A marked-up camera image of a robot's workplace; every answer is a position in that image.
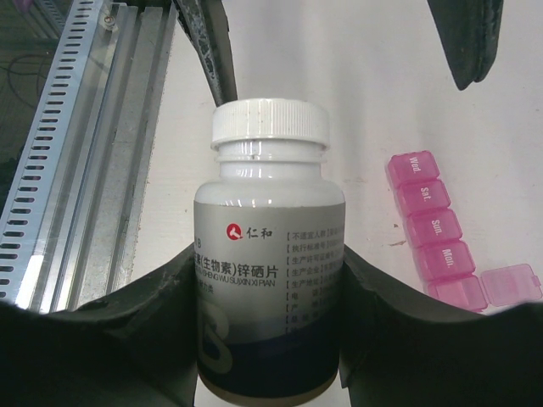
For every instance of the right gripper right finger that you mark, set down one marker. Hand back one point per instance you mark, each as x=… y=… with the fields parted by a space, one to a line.
x=399 y=347

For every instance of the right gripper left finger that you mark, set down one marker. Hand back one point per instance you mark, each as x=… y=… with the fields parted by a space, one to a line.
x=133 y=347

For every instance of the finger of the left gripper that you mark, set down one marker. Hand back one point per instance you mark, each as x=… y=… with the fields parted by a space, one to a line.
x=469 y=33
x=205 y=23

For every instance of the pink weekly pill organizer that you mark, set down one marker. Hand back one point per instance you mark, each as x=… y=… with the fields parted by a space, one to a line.
x=443 y=260

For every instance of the white pill bottle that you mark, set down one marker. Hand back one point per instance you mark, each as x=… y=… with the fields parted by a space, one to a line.
x=268 y=252

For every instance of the aluminium mounting rail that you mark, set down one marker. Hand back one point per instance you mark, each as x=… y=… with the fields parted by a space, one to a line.
x=102 y=109

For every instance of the slotted cable duct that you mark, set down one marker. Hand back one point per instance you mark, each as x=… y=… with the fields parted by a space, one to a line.
x=28 y=196

